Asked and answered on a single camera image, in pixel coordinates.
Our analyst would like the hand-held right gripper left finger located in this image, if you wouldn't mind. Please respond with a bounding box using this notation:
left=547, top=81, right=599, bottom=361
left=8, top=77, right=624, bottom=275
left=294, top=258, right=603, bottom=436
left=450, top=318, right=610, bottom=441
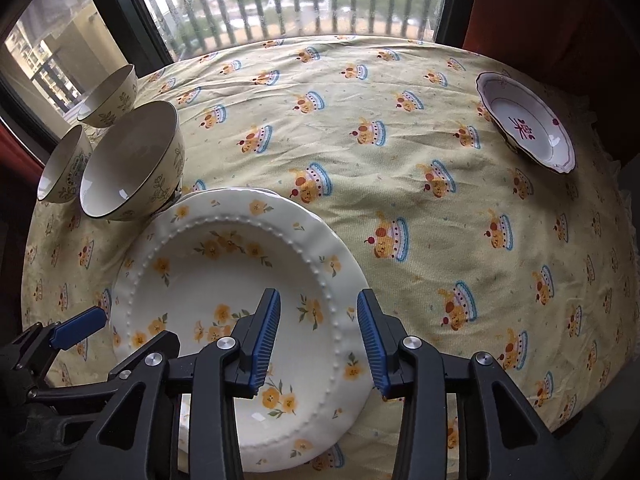
left=60, top=288, right=282, bottom=480

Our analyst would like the red curtain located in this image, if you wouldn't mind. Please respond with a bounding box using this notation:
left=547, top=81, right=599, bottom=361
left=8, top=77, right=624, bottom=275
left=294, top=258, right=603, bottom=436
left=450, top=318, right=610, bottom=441
left=462, top=0, right=640, bottom=161
left=0, top=115, right=51, bottom=173

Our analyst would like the cream floral plate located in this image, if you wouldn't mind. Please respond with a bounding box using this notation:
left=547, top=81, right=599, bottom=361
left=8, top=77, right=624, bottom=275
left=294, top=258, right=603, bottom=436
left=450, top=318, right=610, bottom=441
left=176, top=181, right=282, bottom=202
left=110, top=187, right=372, bottom=472

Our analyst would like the balcony railing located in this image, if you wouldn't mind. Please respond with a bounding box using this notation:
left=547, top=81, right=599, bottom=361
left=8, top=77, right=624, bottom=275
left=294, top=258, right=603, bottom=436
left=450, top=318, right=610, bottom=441
left=137, top=0, right=441, bottom=61

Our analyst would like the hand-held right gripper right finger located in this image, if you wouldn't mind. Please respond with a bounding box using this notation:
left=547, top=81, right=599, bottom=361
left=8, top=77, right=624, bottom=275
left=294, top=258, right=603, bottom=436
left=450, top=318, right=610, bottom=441
left=355, top=288, right=566, bottom=480

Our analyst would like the white plate with red pattern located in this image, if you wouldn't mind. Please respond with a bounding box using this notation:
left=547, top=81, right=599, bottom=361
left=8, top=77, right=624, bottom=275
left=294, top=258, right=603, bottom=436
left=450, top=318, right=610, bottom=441
left=475, top=71, right=577, bottom=176

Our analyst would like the floral ceramic bowl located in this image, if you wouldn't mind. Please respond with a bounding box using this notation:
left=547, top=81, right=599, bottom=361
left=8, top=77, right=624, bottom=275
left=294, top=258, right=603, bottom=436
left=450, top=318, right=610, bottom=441
left=79, top=101, right=185, bottom=222
left=76, top=64, right=139, bottom=128
left=37, top=124, right=94, bottom=204

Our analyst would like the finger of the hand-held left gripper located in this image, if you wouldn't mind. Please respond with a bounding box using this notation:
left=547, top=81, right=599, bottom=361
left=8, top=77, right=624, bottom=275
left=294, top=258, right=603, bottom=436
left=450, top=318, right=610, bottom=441
left=7, top=307, right=109, bottom=387

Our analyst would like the yellow printed tablecloth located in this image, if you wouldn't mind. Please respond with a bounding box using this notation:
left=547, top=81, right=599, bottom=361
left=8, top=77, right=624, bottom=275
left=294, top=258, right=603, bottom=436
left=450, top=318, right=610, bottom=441
left=20, top=35, right=633, bottom=466

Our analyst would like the black window frame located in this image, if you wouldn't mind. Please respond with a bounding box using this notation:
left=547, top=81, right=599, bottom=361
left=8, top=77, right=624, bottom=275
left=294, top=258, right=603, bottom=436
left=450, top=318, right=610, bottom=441
left=0, top=0, right=481, bottom=161

